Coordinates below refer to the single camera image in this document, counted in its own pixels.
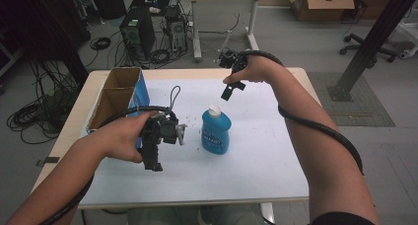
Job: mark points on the blue cardboard box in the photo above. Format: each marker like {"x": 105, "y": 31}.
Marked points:
{"x": 118, "y": 90}

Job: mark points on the grey floor mat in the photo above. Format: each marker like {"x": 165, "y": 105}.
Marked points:
{"x": 361, "y": 113}

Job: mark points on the grey computer tower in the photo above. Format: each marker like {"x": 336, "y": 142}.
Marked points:
{"x": 177, "y": 31}

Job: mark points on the blue bottle with white cap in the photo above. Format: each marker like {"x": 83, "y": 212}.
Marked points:
{"x": 215, "y": 133}

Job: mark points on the brown cardboard box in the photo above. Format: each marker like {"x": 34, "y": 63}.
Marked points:
{"x": 322, "y": 8}

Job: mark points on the black office chair base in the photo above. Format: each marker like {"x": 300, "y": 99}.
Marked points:
{"x": 361, "y": 44}

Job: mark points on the dark curtain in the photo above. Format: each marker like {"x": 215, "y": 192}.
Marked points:
{"x": 49, "y": 27}

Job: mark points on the person's right hand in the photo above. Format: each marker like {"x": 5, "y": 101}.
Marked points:
{"x": 256, "y": 70}

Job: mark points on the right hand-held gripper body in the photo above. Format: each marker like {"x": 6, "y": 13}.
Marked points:
{"x": 230, "y": 60}

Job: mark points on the person's left hand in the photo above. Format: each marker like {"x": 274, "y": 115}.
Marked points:
{"x": 118, "y": 137}

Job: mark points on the person's black sleeve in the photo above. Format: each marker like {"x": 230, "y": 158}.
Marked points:
{"x": 341, "y": 219}

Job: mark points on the white table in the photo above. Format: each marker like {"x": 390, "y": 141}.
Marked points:
{"x": 246, "y": 159}

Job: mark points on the black metal post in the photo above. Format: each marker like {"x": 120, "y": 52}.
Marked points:
{"x": 371, "y": 44}

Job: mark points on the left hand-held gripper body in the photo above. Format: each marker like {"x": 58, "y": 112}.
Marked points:
{"x": 167, "y": 129}

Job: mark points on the black computer tower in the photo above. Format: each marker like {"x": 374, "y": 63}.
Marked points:
{"x": 138, "y": 31}

